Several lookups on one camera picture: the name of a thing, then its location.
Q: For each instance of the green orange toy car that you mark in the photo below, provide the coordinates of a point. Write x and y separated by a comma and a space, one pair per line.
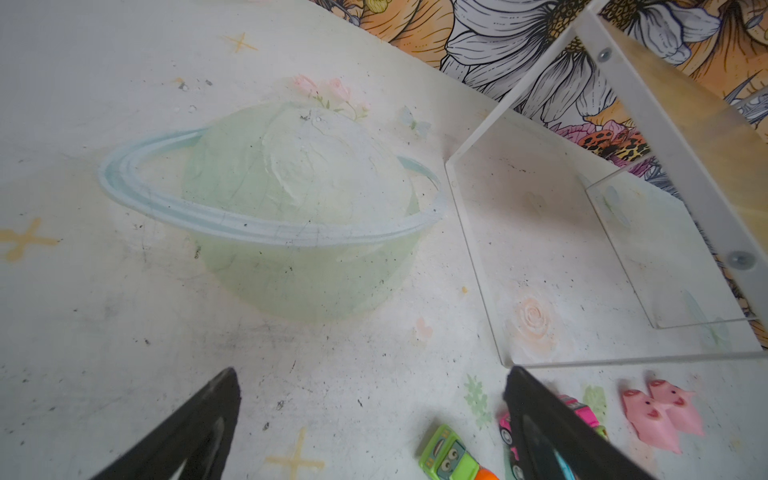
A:
445, 457

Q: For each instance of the wooden two-tier shelf white frame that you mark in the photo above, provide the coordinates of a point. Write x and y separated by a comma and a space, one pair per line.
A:
614, 210

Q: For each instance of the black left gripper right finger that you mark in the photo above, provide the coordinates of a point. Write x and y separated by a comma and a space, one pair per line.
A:
549, 436

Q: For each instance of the pink toy car blue windows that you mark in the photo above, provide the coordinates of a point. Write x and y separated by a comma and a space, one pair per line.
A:
583, 411

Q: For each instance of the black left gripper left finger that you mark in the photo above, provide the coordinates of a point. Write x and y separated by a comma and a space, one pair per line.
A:
192, 443

